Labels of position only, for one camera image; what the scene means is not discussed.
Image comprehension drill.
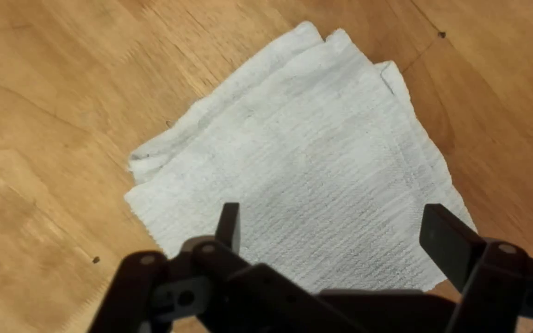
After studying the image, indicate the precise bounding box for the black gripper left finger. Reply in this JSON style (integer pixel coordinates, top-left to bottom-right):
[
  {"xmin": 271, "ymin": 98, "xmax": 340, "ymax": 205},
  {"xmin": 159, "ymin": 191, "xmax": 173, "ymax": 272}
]
[{"xmin": 86, "ymin": 202, "xmax": 366, "ymax": 333}]

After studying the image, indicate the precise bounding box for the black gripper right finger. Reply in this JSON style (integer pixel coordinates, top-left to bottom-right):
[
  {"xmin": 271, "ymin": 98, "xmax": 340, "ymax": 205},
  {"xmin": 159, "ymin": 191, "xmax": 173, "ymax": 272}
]
[{"xmin": 418, "ymin": 202, "xmax": 533, "ymax": 333}]

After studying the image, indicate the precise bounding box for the white cloth towel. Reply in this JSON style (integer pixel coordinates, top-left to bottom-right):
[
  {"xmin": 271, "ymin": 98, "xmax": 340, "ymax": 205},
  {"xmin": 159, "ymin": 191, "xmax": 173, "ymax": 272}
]
[{"xmin": 122, "ymin": 20, "xmax": 477, "ymax": 294}]

